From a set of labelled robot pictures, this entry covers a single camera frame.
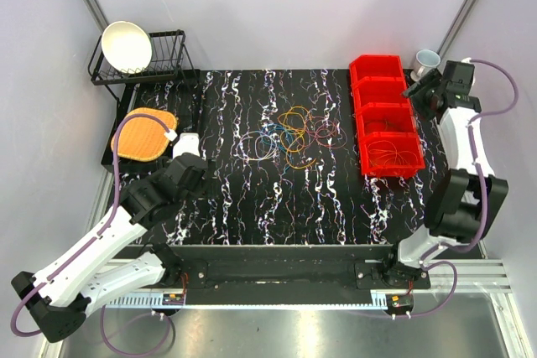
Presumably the red compartment bin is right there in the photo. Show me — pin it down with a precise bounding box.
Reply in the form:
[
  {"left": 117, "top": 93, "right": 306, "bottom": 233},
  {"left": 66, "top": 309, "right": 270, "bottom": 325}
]
[{"left": 349, "top": 54, "right": 425, "bottom": 179}]

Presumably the orange cable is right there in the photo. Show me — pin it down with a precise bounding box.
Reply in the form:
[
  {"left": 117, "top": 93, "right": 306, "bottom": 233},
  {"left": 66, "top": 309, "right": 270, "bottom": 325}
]
[{"left": 368, "top": 137, "right": 419, "bottom": 173}]

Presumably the black wire dish rack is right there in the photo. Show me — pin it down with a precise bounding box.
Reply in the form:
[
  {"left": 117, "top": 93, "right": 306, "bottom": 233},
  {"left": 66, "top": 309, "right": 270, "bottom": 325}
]
[{"left": 87, "top": 29, "right": 202, "bottom": 173}]

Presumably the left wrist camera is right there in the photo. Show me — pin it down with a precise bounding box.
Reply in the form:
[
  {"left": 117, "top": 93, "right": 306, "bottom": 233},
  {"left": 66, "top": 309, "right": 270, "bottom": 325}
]
[{"left": 172, "top": 132, "right": 200, "bottom": 158}]

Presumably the white mug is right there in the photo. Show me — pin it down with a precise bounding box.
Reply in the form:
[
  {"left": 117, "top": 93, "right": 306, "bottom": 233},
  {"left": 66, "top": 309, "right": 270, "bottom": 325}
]
[{"left": 410, "top": 49, "right": 441, "bottom": 81}]

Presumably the white bowl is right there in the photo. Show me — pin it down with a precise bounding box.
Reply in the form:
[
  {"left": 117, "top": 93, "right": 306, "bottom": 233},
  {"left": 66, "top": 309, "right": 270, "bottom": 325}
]
[{"left": 101, "top": 21, "right": 153, "bottom": 74}]

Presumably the yellow woven basket tray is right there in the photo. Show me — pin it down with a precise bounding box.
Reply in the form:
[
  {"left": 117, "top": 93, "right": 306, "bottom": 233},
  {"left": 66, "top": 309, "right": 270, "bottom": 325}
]
[{"left": 117, "top": 107, "right": 178, "bottom": 163}]

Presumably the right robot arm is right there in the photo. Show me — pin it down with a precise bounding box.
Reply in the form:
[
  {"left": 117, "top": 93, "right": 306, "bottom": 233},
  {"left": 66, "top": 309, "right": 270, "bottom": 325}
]
[{"left": 380, "top": 58, "right": 508, "bottom": 288}]

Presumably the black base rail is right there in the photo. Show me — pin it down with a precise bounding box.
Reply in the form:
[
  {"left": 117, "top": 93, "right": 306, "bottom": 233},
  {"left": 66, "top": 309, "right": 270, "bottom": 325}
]
[{"left": 171, "top": 245, "right": 431, "bottom": 309}]

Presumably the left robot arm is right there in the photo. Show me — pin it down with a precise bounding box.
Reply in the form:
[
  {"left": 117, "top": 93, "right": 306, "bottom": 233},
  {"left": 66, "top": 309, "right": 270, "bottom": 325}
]
[{"left": 12, "top": 132, "right": 209, "bottom": 343}]

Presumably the blue cable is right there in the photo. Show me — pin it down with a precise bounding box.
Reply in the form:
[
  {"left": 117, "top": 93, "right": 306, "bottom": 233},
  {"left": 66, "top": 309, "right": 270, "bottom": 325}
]
[{"left": 251, "top": 125, "right": 303, "bottom": 162}]

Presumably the white cable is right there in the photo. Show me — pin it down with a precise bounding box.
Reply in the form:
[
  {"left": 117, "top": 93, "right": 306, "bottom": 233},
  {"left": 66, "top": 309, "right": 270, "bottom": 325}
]
[{"left": 237, "top": 130, "right": 280, "bottom": 162}]

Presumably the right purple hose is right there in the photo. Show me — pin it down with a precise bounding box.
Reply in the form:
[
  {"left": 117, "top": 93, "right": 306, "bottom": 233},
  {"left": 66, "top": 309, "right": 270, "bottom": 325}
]
[{"left": 413, "top": 58, "right": 521, "bottom": 320}]

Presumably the yellow cable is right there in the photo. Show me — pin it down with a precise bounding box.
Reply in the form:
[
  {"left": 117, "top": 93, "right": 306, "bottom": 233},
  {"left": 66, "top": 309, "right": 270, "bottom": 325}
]
[{"left": 276, "top": 106, "right": 318, "bottom": 170}]

